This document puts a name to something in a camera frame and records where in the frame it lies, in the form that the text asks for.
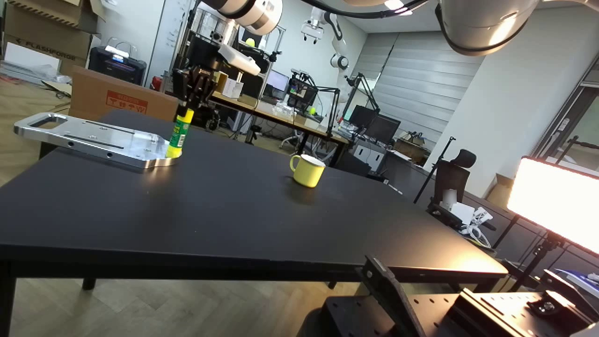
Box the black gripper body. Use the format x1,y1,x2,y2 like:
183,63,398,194
179,63,222,97

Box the green yellow glue stick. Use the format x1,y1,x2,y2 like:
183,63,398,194
164,104,196,159

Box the yellow mug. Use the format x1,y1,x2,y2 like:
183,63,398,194
288,151,327,189

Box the white box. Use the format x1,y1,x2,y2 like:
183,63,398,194
222,78,243,101

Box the cardboard box with orange label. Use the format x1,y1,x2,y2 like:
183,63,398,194
69,65,181,123

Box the long wooden workbench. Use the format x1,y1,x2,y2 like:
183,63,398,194
204,86,351,157

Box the silver metal plate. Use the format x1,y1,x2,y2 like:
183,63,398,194
13,112,183,174

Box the black 3D printer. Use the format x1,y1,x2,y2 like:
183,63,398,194
286,69,320,114

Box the stacked plain cardboard boxes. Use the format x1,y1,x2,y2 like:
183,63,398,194
1,0,99,63

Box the black computer monitor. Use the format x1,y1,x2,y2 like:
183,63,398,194
346,102,402,146

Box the black office chair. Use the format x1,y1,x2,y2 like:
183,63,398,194
426,147,479,213

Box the dark shelf unit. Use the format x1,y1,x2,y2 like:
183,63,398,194
533,54,599,164

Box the bright monitor screen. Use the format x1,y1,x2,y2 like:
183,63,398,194
505,155,599,254

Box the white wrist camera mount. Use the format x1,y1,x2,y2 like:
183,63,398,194
217,41,263,76

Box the black case with handle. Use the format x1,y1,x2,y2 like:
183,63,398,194
87,43,147,87

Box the black metal camera bracket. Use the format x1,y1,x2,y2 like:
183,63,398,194
320,254,599,337

